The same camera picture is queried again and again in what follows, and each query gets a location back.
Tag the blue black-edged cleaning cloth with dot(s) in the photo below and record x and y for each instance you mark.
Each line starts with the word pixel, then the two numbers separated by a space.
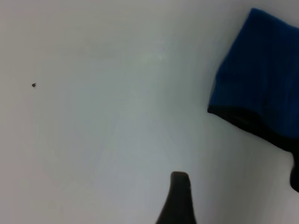
pixel 257 70

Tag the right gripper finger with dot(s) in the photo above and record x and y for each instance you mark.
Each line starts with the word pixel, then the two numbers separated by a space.
pixel 178 200

